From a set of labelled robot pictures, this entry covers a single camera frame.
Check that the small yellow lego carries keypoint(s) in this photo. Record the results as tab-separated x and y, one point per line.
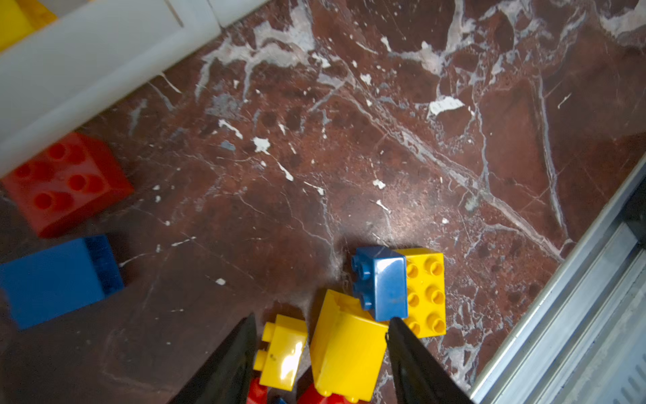
286	339

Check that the red lego near bin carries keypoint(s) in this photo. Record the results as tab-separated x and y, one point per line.
71	181

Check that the long red lego lower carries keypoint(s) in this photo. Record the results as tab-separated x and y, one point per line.
312	396

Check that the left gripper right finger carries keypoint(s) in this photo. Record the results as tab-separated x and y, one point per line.
418	377

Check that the red lego lower square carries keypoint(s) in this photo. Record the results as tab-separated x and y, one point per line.
257	393

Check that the white three-compartment sorting bin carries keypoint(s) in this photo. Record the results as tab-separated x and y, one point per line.
62	76

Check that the blue lego top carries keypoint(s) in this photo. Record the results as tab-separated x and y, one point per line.
59	280

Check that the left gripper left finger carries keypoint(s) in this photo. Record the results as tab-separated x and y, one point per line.
226	376

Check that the small blue lego centre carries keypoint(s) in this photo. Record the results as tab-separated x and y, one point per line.
381	283

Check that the long yellow lego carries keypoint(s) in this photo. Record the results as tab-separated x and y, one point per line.
425	292

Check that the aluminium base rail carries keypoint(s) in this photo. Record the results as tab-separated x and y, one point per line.
583	339

